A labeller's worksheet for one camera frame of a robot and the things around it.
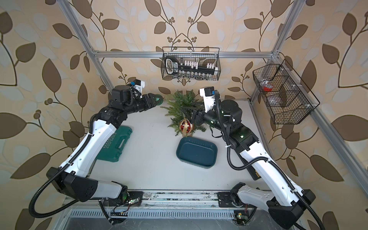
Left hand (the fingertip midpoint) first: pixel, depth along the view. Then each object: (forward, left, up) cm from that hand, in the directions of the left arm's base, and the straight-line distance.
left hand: (157, 96), depth 69 cm
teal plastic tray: (-12, -21, -38) cm, 45 cm away
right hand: (-10, -15, +4) cm, 19 cm away
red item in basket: (+13, -61, -5) cm, 63 cm away
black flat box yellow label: (-23, -53, -37) cm, 69 cm away
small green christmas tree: (+1, -10, -3) cm, 10 cm away
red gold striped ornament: (-12, -14, -8) cm, 21 cm away
